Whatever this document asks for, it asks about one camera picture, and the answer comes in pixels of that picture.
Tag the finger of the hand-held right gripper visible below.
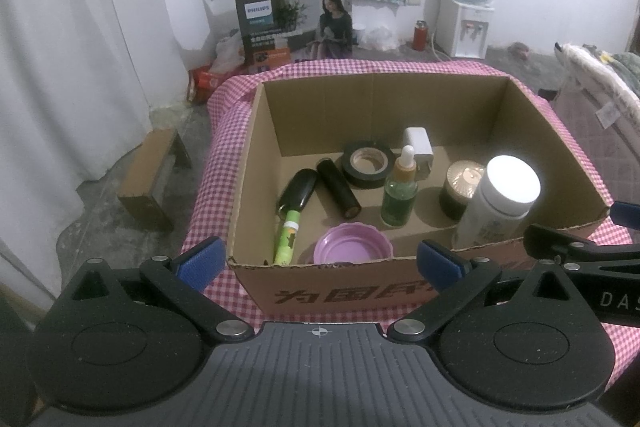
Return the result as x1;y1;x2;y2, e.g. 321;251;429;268
524;223;640;265
611;201;640;224

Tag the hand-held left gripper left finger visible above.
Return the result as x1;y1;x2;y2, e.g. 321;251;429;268
54;237;255;343

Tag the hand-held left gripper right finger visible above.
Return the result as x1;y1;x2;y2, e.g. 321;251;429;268
387;241;588;344

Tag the dark jar with gold lid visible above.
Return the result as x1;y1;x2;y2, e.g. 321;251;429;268
439;159;487;223

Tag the white plastic bottle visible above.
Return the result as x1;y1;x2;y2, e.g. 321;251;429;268
451;154;542;250

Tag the green glass dropper bottle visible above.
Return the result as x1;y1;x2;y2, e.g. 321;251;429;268
380;145;420;229

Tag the pink round lid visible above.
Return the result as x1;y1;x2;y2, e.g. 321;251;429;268
312;222;395;265

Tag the black tape roll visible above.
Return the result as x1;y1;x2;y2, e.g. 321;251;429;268
341;140;393;188

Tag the black-capped green tube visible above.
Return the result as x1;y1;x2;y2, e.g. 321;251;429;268
273;168;319;266

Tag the white charger plug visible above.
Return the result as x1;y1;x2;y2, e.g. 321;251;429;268
402;127;435;180

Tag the black cylinder tube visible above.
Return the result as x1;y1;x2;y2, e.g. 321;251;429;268
316;157;362;220

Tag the brown cardboard box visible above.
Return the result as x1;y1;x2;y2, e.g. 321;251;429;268
226;72;613;328

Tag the brown wooden stool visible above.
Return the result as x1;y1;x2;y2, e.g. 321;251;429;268
117;127;193;234

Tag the pink checkered tablecloth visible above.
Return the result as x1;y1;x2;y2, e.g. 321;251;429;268
180;59;640;388

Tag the quilted bedding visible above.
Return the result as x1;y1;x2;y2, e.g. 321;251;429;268
552;42;640;142

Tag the red packet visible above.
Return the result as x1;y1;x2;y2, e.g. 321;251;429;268
187;64;226;105

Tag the white plastic bag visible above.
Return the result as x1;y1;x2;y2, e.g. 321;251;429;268
212;31;248;75
359;24;400;52

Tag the red thermos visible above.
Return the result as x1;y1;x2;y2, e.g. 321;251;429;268
412;19;429;52

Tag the white water dispenser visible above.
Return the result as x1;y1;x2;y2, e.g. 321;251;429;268
435;0;496;60

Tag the white curtain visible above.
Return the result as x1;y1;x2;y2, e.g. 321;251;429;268
0;0;183;298

